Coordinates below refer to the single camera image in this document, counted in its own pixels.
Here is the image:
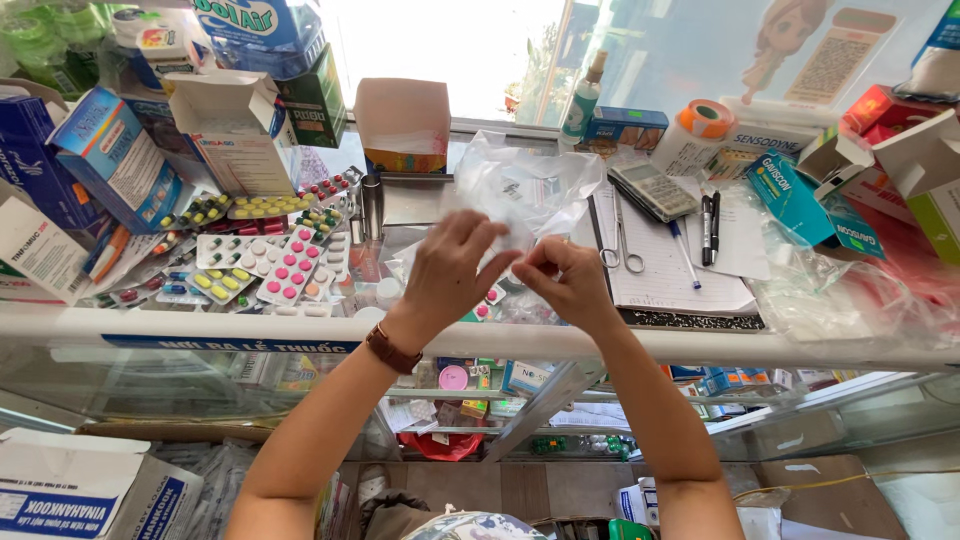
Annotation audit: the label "person's right hand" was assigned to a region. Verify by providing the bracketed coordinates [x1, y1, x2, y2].
[511, 235, 628, 343]

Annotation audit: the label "person's left hand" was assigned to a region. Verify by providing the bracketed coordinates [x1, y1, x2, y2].
[381, 210, 525, 355]

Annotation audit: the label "small clear zip bag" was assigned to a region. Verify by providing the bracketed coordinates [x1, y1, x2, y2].
[450, 202, 545, 301]

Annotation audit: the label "pink tablet blister strip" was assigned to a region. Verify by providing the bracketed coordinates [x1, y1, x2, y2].
[460, 282, 509, 324]

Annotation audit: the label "silver metal scissors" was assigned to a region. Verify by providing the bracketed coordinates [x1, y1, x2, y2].
[599, 187, 647, 276]

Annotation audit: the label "notebook with white paper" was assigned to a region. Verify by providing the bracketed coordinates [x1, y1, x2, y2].
[587, 177, 768, 332]

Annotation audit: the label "brown leather wrist watch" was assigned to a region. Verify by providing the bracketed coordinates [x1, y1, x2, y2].
[365, 322, 425, 376]

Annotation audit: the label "blue ballpoint pen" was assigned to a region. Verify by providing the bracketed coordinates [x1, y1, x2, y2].
[667, 219, 703, 291]

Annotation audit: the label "large clear plastic bag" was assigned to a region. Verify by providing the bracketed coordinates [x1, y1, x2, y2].
[453, 130, 606, 243]

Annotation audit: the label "grey desk calculator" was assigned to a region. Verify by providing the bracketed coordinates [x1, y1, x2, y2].
[606, 159, 703, 225]

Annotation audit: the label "glass display cabinet with goods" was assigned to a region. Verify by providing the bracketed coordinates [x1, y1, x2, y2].
[0, 303, 960, 465]

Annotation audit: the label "open pink cardboard box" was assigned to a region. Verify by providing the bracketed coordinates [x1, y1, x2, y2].
[353, 77, 453, 176]

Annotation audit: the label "small blue medicine box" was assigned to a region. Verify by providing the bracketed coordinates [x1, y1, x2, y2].
[583, 105, 670, 156]

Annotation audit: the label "white green spray bottle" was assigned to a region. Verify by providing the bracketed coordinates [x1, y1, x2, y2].
[558, 49, 609, 147]

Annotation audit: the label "pile of blister packs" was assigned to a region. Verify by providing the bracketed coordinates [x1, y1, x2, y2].
[78, 165, 366, 318]

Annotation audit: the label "orange tape roll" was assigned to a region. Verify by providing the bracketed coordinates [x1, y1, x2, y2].
[678, 98, 736, 141]

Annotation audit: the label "dark green box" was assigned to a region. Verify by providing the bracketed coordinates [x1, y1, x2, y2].
[276, 42, 348, 150]

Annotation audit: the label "large teal medicine box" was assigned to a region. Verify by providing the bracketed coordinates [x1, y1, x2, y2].
[745, 149, 838, 249]

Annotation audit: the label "open white medicine box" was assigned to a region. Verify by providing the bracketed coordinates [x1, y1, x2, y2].
[164, 70, 303, 198]

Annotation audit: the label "person's floral clothing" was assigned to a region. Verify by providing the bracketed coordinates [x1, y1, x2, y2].
[360, 489, 550, 540]

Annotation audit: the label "long white toothpaste box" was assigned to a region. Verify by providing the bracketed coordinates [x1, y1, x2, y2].
[718, 95, 843, 156]

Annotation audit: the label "heap of clear plastic bags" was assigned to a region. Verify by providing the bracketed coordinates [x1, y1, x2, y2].
[748, 180, 960, 355]

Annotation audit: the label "small teal medicine box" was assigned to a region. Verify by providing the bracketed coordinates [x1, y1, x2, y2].
[820, 190, 888, 261]

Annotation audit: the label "open white cardboard box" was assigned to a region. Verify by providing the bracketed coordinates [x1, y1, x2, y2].
[795, 126, 876, 201]

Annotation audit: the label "blue plastic pack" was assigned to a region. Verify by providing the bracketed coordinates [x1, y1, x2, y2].
[192, 0, 328, 81]

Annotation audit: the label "brown cardboard sheet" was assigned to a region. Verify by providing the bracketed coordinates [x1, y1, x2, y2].
[756, 453, 910, 540]

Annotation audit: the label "red plastic bags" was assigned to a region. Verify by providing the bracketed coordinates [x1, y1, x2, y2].
[840, 166, 960, 320]

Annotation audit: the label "cartoon figure code sign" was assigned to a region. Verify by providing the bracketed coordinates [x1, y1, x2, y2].
[739, 0, 903, 108]

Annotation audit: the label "light blue medicine box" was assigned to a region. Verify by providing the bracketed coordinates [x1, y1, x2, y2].
[46, 85, 186, 236]

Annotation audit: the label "red medicine box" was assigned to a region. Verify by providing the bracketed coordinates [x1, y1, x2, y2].
[842, 83, 948, 148]

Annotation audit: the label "white and green box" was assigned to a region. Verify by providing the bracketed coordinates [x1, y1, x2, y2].
[872, 108, 960, 265]

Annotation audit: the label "white round bottle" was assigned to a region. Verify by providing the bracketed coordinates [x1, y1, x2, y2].
[111, 6, 215, 96]

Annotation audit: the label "white box with barcode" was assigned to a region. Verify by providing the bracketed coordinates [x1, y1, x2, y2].
[0, 178, 93, 306]

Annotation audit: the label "dark blue box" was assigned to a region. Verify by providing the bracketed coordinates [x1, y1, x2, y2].
[0, 93, 102, 231]

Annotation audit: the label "white and blue bag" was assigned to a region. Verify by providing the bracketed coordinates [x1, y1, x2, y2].
[891, 0, 960, 104]

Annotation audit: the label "white and blue carton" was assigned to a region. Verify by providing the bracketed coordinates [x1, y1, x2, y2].
[0, 426, 205, 540]

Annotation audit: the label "green tape rolls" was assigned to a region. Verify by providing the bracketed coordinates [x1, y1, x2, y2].
[0, 0, 121, 100]

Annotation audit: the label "yellow cable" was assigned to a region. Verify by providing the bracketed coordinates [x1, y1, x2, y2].
[733, 468, 960, 504]

